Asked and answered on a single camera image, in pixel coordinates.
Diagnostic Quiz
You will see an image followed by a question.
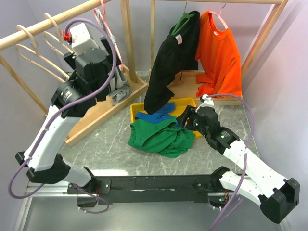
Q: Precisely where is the green tank top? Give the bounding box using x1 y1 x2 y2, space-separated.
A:
128 117 195 158

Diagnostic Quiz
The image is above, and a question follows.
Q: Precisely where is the wooden hanger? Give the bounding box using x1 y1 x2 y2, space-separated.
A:
42 13 73 56
15 24 73 84

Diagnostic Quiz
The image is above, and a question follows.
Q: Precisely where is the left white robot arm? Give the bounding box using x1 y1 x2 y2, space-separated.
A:
15 37 118 193

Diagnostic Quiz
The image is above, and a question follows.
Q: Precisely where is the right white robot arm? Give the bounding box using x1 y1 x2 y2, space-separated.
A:
177 105 300 224

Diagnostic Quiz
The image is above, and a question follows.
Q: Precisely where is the grey tank top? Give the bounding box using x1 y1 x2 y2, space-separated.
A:
95 8 132 106

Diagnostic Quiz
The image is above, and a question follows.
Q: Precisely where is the pink hanger left rack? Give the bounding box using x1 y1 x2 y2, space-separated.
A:
93 0 124 72

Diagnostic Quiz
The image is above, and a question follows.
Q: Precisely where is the pink hanger rack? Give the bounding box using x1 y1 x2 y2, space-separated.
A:
93 0 124 72
209 0 229 29

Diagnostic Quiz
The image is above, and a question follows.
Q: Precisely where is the green hanger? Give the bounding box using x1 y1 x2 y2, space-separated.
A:
171 1 195 36

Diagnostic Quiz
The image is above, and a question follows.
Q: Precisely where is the pink hanger right rack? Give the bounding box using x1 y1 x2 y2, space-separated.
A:
209 0 229 29

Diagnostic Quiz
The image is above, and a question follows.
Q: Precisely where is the yellow plastic tray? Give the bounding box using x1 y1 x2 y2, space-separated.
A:
130 98 201 141

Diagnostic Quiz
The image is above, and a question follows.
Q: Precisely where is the blue garment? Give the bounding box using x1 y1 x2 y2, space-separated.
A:
134 103 176 124

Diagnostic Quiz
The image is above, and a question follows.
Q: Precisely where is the right wooden clothes rack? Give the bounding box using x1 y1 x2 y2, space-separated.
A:
150 0 288 102

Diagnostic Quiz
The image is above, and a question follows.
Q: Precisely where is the wooden clothes rack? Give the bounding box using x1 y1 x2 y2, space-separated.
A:
0 0 148 146
150 0 288 102

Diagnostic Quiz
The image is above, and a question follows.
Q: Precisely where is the left wooden clothes rack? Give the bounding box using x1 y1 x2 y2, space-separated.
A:
0 0 148 146

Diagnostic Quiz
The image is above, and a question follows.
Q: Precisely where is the orange t-shirt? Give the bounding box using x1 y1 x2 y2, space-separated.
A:
195 11 242 97

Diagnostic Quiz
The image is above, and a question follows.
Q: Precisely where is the black t-shirt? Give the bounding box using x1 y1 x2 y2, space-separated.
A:
144 11 200 114

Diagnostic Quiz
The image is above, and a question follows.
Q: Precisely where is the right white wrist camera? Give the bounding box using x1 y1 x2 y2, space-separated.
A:
195 94 214 113

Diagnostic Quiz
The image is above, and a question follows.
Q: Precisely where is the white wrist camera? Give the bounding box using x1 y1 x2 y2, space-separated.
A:
195 94 214 113
62 23 98 56

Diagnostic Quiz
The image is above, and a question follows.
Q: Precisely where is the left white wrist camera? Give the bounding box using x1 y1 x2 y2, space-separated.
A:
62 23 98 56

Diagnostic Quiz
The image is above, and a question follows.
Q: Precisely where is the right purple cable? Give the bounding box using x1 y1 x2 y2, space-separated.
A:
206 93 255 231

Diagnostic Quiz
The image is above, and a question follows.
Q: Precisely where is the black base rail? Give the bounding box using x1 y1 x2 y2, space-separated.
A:
66 173 244 208

